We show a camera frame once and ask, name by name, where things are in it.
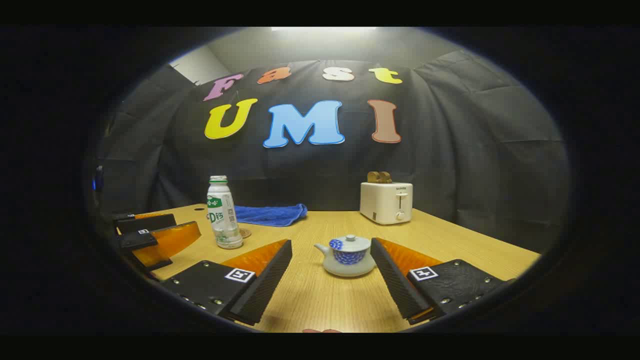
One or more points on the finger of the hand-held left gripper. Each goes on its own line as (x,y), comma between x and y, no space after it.
(150,222)
(137,241)

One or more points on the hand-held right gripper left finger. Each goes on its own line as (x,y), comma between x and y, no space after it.
(270,280)

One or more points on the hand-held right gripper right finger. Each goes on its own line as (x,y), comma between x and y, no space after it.
(395,280)

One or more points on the round brown coaster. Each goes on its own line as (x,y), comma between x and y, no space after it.
(246,233)

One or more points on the white water bottle green label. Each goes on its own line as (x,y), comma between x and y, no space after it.
(222,215)

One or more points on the blue towel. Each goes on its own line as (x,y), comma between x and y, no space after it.
(270,215)

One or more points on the white toaster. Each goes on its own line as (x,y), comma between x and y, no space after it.
(385,202)

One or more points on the black backdrop cloth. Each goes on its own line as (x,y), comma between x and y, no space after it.
(450,150)

